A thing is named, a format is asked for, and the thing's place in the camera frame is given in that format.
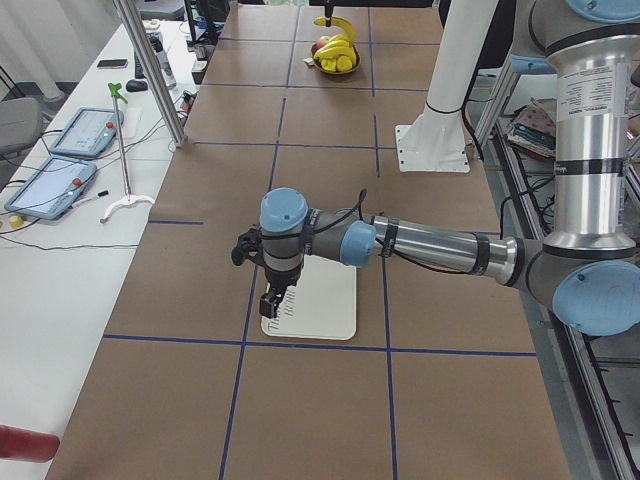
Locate near blue teach pendant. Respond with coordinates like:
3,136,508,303
4,155,97,220

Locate yellow star fruit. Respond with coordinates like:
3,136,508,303
320,55,354,73

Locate clear water bottle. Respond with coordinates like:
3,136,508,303
148,35,176,90

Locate black computer mouse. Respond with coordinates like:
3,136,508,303
125,79,148,93

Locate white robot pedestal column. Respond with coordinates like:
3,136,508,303
395,0,498,173

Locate blue teach pendant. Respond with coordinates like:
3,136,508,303
49,107,116,160
4,155,97,220

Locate yellow banana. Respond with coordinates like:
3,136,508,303
314,40,356,64
325,34,351,47
313,17,357,44

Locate red yellow apple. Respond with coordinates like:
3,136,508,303
315,36,330,49

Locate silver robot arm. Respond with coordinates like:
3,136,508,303
231,1,639,337

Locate white bear plate tray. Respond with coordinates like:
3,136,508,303
261,256,357,341

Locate stack of cloths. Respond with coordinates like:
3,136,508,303
506,98,556,158

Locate black smartphone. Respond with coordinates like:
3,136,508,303
97,58,128,69

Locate far blue teach pendant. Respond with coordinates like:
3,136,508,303
49,107,116,160

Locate red cylinder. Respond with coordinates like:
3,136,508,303
0,425,60,463

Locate aluminium frame post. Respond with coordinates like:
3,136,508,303
114,0,187,148

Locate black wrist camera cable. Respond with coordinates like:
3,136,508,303
299,187,401,261

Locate green tipped reacher grabber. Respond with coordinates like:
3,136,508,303
100,83,155,224

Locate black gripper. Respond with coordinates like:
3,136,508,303
231,228,302,317

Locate brown wicker fruit basket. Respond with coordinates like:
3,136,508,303
313,40,360,75

